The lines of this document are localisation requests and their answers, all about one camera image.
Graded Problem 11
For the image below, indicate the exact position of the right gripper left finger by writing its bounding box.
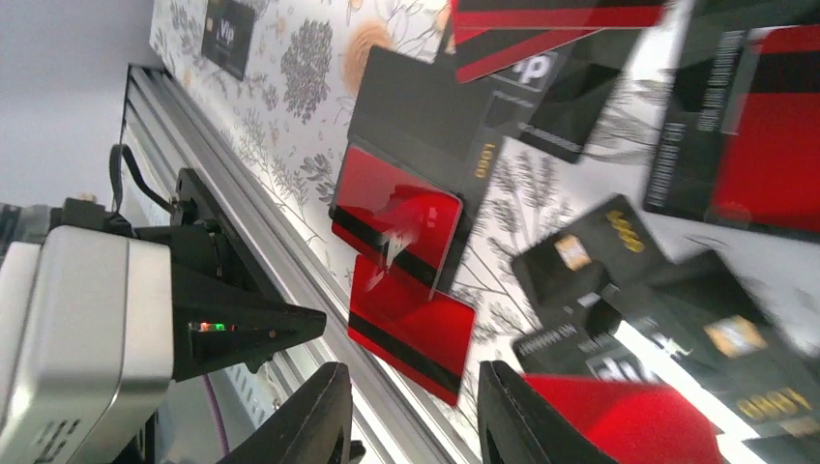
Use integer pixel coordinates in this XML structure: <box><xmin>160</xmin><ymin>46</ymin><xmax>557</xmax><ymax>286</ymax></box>
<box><xmin>220</xmin><ymin>362</ymin><xmax>366</xmax><ymax>464</ymax></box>

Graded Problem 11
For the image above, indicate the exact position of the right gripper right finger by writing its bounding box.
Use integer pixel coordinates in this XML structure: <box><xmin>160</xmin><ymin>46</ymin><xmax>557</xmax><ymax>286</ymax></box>
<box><xmin>478</xmin><ymin>361</ymin><xmax>614</xmax><ymax>464</ymax></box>

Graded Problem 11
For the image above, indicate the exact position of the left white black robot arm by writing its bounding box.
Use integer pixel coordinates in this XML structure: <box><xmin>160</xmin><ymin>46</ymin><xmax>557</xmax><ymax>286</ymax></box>
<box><xmin>1</xmin><ymin>199</ymin><xmax>326</xmax><ymax>463</ymax></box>

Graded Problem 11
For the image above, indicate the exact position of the black card by left arm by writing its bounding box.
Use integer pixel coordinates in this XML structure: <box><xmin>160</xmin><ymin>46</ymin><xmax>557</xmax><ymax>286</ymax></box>
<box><xmin>200</xmin><ymin>0</ymin><xmax>257</xmax><ymax>81</ymax></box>

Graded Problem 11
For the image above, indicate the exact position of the black chip cards cluster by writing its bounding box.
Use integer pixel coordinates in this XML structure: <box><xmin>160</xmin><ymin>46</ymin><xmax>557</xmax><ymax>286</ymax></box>
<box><xmin>511</xmin><ymin>194</ymin><xmax>819</xmax><ymax>437</ymax></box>

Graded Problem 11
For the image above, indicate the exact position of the black red card left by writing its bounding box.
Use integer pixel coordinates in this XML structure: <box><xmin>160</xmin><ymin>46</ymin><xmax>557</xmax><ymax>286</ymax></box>
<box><xmin>330</xmin><ymin>46</ymin><xmax>502</xmax><ymax>299</ymax></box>

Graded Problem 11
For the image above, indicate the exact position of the red black card centre top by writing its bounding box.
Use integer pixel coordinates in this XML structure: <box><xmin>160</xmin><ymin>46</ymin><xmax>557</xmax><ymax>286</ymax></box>
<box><xmin>642</xmin><ymin>25</ymin><xmax>819</xmax><ymax>242</ymax></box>

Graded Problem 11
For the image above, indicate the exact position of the aluminium rail frame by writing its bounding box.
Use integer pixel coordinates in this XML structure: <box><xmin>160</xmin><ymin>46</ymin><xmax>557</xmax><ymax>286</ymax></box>
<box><xmin>121</xmin><ymin>65</ymin><xmax>480</xmax><ymax>463</ymax></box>

